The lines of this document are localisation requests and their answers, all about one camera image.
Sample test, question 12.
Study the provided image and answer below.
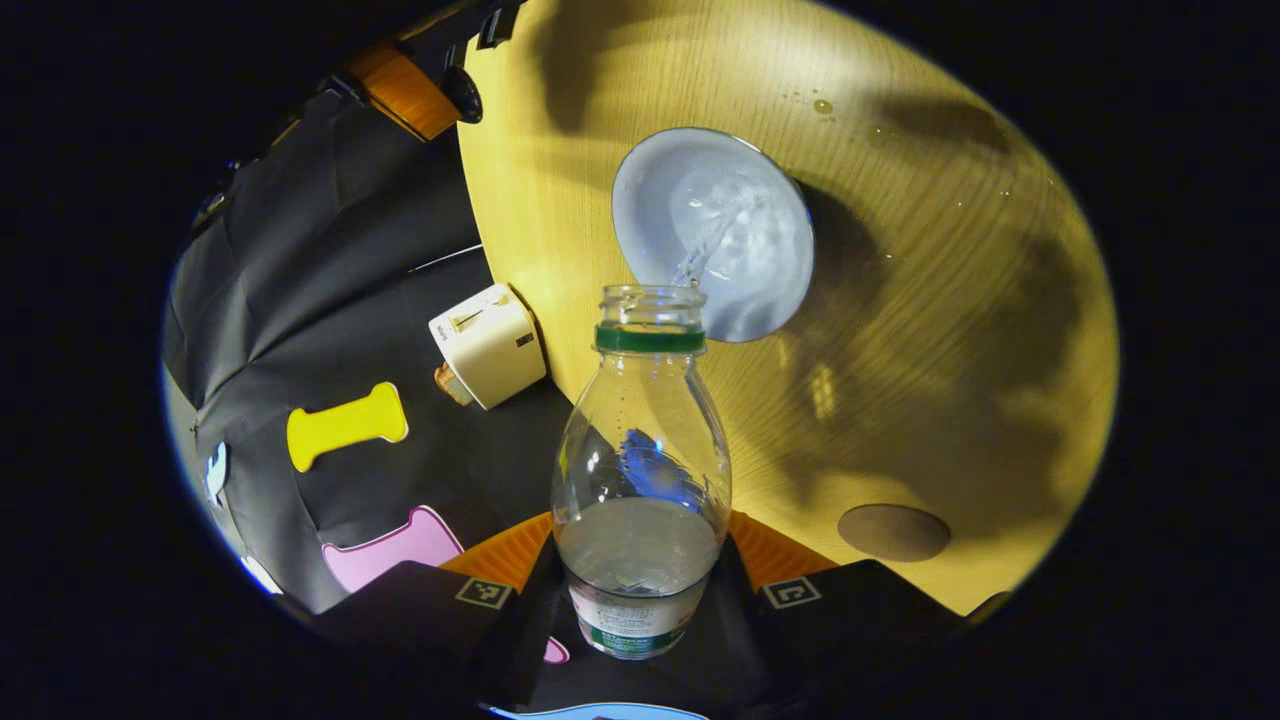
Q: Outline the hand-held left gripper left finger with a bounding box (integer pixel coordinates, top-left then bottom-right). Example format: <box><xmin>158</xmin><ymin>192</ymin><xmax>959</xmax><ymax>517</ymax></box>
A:
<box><xmin>300</xmin><ymin>510</ymin><xmax>566</xmax><ymax>713</ymax></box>

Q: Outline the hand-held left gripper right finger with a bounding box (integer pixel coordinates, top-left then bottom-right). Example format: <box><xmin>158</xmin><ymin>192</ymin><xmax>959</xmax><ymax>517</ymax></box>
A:
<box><xmin>712</xmin><ymin>508</ymin><xmax>976</xmax><ymax>713</ymax></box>

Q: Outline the dark blue teacup lid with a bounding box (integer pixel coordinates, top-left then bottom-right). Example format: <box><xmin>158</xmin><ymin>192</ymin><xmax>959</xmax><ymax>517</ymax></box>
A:
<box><xmin>441</xmin><ymin>66</ymin><xmax>484</xmax><ymax>125</ymax></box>

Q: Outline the clear plastic water bottle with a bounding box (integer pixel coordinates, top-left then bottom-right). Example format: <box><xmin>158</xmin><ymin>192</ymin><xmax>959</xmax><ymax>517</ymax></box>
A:
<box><xmin>550</xmin><ymin>284</ymin><xmax>733</xmax><ymax>661</ymax></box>

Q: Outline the round brown coaster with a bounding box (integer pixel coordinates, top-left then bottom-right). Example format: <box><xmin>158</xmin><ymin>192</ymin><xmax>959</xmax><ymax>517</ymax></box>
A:
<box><xmin>838</xmin><ymin>504</ymin><xmax>952</xmax><ymax>563</ymax></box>

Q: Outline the white teacup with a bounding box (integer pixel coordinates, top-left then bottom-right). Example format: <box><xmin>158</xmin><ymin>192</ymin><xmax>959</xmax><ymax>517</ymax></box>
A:
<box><xmin>611</xmin><ymin>127</ymin><xmax>816</xmax><ymax>344</ymax></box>

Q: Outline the toast slice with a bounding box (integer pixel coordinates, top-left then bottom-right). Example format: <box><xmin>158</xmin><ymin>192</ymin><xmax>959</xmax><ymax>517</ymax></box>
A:
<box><xmin>433</xmin><ymin>362</ymin><xmax>477</xmax><ymax>407</ymax></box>

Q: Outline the white toaster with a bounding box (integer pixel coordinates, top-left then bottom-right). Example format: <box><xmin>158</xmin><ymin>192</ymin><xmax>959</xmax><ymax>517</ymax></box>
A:
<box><xmin>428</xmin><ymin>283</ymin><xmax>548</xmax><ymax>411</ymax></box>

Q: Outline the white power cable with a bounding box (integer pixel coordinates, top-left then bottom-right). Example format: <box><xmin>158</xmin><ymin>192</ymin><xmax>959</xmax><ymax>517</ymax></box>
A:
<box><xmin>408</xmin><ymin>243</ymin><xmax>485</xmax><ymax>275</ymax></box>

